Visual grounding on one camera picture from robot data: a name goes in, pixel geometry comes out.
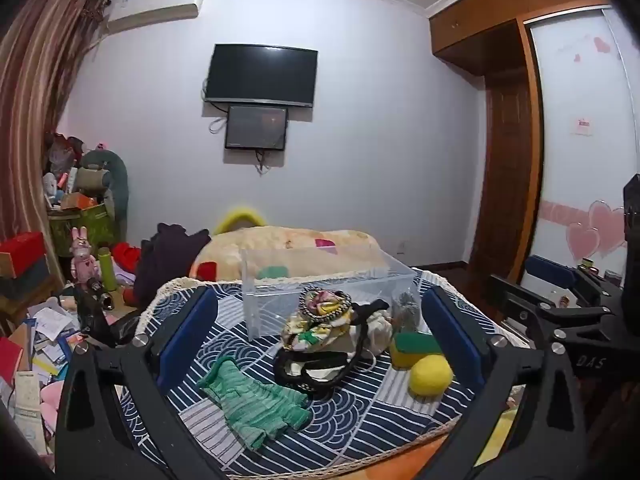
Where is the orange cloth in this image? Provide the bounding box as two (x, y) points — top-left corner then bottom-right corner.
(225, 432), (451, 480)

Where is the beige blanket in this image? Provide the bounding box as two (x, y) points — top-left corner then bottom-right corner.
(189, 227), (387, 283)

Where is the striped floral scrunchie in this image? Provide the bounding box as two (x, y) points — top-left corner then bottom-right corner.
(299, 286), (353, 319)

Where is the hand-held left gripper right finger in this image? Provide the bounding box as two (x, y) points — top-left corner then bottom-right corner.
(415, 285), (588, 480)

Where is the white sliding wardrobe door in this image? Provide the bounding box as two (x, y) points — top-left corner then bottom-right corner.
(520, 5), (640, 291)

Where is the pink bunny toy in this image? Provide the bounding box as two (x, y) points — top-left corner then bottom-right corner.
(70, 227), (99, 286)

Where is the yellow foam tube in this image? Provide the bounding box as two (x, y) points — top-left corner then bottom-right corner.
(214, 205), (266, 235)

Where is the green knitted glove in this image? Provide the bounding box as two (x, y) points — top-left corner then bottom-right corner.
(197, 357), (311, 451)

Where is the wooden door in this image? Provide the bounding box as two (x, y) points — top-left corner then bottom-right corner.
(467, 20), (544, 281)

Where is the red box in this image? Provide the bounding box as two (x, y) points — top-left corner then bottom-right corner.
(0, 232), (46, 278)

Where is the large black television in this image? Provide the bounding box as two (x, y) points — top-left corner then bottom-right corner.
(205, 44), (319, 108)

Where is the green plush toy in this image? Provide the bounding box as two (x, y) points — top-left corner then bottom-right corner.
(80, 150), (129, 222)

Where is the black plastic bag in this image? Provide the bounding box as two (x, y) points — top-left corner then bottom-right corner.
(75, 285), (143, 348)

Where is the green and yellow sponge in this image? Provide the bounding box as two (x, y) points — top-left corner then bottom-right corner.
(390, 331), (444, 371)

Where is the yellow round sponge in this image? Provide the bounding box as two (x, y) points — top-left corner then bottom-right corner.
(409, 354), (454, 397)

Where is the navy patterned tablecloth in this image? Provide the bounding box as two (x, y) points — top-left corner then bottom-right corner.
(117, 267), (531, 478)

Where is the green bottle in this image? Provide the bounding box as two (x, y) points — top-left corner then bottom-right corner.
(97, 247), (117, 291)

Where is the floral cloth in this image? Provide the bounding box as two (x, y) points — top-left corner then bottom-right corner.
(281, 312), (351, 353)

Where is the pink heart sticker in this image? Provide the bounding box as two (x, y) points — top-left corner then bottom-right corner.
(542, 200), (628, 266)

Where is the small black monitor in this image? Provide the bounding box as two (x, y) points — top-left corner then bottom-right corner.
(224, 105), (289, 152)

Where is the white air conditioner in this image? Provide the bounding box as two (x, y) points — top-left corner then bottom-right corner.
(107, 0), (207, 36)

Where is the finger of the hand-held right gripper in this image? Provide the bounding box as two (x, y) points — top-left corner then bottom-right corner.
(527, 255), (623, 311)
(489, 274), (593, 347)

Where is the red cloth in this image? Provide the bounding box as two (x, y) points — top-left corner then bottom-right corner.
(111, 242), (142, 274)

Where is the striped curtain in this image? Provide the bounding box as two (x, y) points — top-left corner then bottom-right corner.
(0, 0), (108, 281)

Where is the green fabric storage box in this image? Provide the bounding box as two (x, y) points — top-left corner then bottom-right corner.
(48, 202), (119, 261)

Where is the black belt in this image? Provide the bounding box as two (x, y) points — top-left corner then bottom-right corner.
(274, 300), (390, 397)

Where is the white drawstring bag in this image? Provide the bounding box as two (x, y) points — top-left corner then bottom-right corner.
(345, 309), (394, 361)

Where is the clear plastic storage box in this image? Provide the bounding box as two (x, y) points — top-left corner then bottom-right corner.
(240, 246), (418, 338)

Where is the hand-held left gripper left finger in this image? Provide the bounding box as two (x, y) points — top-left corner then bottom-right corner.
(55, 287), (236, 480)

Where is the pile of household clutter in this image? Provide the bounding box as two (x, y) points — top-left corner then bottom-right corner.
(42, 132), (101, 211)

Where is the grey steel wool scourer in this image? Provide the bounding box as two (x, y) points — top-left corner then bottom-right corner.
(391, 291), (421, 333)

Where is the dark purple clothing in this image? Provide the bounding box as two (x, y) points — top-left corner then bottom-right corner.
(135, 222), (211, 311)

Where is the pile of papers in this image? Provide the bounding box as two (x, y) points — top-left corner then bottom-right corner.
(0, 297), (92, 461)

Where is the wooden overhead cabinet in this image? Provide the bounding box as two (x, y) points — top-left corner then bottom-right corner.
(429, 0), (621, 76)

